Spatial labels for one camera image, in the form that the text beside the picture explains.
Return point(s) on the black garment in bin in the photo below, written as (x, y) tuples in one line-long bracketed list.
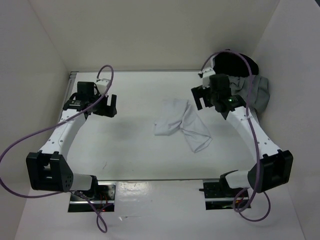
[(230, 64)]

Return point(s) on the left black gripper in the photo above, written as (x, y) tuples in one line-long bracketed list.
[(107, 110)]

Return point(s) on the grey garment in bin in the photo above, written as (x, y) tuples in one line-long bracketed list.
[(259, 95)]

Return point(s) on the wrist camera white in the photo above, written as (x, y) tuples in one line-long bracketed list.
[(205, 76), (103, 85)]

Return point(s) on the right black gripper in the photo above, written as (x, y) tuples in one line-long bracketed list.
[(198, 92)]

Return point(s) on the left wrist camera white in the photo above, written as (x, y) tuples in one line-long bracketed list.
[(103, 85)]

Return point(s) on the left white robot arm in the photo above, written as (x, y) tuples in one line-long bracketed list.
[(48, 169)]

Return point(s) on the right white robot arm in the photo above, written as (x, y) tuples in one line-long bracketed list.
[(273, 165)]

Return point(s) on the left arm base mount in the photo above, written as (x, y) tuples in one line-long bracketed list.
[(103, 200)]

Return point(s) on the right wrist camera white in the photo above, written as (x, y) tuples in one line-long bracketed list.
[(205, 76)]

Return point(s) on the white skirt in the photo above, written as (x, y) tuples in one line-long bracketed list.
[(180, 115)]

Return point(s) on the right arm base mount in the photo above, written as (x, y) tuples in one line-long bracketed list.
[(218, 196)]

